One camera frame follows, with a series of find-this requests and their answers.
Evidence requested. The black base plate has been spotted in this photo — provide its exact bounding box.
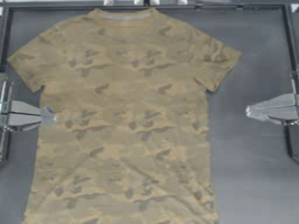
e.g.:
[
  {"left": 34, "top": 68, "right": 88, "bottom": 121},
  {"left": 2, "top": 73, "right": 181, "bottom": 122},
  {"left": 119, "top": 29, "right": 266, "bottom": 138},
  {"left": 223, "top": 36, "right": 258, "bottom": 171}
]
[{"left": 0, "top": 129, "right": 12, "bottom": 169}]

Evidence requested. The tan camouflage t-shirt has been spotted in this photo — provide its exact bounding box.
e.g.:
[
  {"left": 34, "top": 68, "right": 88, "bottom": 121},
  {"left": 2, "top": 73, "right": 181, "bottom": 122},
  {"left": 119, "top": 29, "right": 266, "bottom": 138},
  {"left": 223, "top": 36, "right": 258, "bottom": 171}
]
[{"left": 6, "top": 7, "right": 243, "bottom": 224}]

